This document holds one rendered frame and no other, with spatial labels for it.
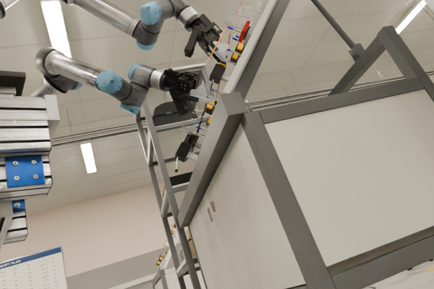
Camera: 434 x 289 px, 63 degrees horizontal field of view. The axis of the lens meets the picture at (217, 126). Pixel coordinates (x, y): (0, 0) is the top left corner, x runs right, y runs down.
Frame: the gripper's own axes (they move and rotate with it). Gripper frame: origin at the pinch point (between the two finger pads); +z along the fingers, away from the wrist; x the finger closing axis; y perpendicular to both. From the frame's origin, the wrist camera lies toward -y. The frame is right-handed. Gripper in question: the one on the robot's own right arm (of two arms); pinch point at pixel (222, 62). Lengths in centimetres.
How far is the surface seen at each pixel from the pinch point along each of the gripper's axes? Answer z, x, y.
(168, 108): -29, 104, -8
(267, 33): 5.8, -15.0, 13.1
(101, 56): -177, 275, 4
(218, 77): 3.9, -2.2, -5.7
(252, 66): 12.5, -18.9, -1.0
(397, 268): 72, -44, -20
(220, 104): 19.1, -36.8, -22.8
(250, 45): 10.7, -33.9, -4.3
